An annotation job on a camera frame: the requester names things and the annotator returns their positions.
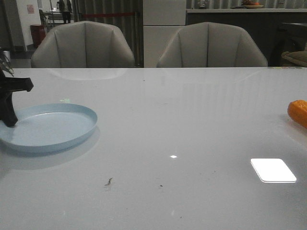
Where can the beige right armchair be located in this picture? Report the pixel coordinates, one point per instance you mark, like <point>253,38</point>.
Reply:
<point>211,45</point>

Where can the red wall notice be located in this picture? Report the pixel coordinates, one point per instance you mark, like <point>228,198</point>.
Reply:
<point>30,9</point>

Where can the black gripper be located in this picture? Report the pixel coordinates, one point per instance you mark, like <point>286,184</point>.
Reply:
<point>7,86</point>

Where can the white refrigerator cabinet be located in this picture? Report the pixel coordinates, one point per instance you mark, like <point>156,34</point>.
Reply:
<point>161,18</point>

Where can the beige left armchair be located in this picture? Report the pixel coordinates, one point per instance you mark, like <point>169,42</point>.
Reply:
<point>84,44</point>

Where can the background metal table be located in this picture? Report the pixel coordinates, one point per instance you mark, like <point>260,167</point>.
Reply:
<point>50,19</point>

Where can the beige armchair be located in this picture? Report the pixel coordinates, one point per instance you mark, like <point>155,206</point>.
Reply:
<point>211,45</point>
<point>84,44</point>

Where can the dark grey counter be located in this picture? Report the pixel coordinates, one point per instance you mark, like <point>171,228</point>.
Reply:
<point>273,30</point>

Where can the fruit bowl on counter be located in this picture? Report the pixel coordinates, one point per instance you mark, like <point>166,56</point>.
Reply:
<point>250,4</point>

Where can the red bin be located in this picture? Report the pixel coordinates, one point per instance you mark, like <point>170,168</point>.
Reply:
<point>38,34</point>

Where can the light blue round plate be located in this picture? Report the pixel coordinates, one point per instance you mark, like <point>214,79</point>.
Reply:
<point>49,128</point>

